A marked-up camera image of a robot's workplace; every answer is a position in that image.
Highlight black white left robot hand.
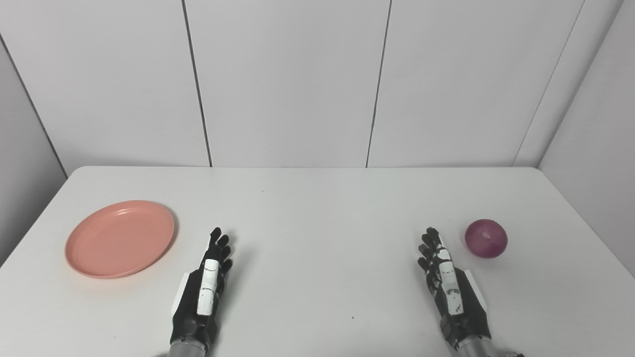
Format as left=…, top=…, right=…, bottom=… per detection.
left=170, top=227, right=234, bottom=349

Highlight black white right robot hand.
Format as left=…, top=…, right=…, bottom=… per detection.
left=418, top=227, right=493, bottom=351

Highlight purple red onion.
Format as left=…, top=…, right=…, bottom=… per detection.
left=464, top=219, right=508, bottom=259

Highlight pink round plate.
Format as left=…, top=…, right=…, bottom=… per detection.
left=64, top=200, right=176, bottom=279

